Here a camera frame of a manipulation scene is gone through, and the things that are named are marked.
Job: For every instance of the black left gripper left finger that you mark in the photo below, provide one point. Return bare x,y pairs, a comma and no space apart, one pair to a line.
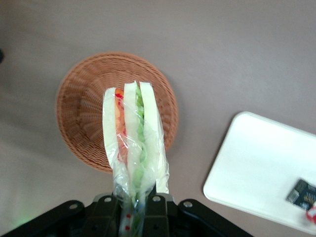
108,217

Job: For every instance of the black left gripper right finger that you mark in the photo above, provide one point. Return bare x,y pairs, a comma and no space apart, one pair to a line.
156,217

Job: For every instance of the plastic triangle sandwich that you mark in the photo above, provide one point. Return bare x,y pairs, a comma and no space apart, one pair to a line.
133,128

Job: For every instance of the round brown wicker basket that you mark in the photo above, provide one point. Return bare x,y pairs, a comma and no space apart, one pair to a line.
81,111

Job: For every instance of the beige plastic tray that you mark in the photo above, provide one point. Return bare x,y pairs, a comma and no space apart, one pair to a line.
251,160

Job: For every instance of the small black Face box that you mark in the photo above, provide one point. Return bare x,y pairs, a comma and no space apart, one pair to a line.
303,195

